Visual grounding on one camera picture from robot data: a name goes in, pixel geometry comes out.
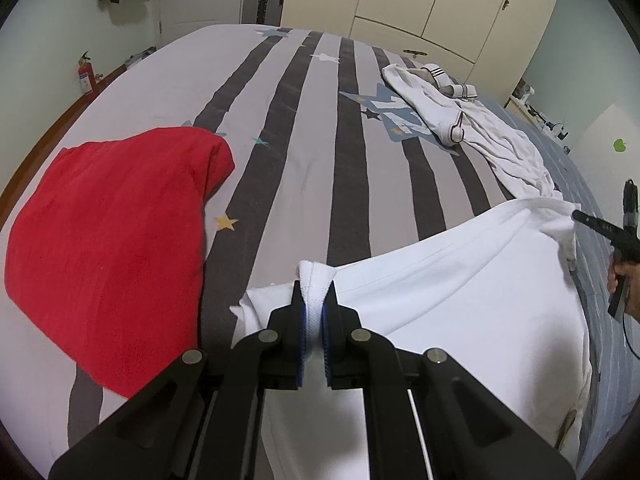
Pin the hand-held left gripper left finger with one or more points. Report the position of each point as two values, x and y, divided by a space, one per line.
300 340

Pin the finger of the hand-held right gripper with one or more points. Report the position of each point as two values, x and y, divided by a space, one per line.
595 225

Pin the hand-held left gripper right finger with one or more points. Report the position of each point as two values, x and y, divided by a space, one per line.
327 345

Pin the white polo shirt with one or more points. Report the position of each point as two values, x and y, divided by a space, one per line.
450 285

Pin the person's right hand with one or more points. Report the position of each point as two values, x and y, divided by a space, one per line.
612 272

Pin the white headboard with green apples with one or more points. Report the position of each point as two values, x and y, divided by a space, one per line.
605 170

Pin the white garment with striped trim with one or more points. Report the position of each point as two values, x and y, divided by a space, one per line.
510 155

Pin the white nightstand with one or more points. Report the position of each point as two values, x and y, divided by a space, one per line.
515 107

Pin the small white fan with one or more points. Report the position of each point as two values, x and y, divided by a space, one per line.
522 91

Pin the bed with striped star sheet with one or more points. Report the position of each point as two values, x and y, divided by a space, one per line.
310 160

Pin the red folded garment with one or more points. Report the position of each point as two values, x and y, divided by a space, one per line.
110 250

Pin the cream wardrobe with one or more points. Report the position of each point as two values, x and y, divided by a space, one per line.
400 0

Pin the red fire extinguisher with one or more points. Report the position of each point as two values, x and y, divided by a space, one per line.
86 77

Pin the grey ribbed suitcase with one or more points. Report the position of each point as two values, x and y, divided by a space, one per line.
262 2

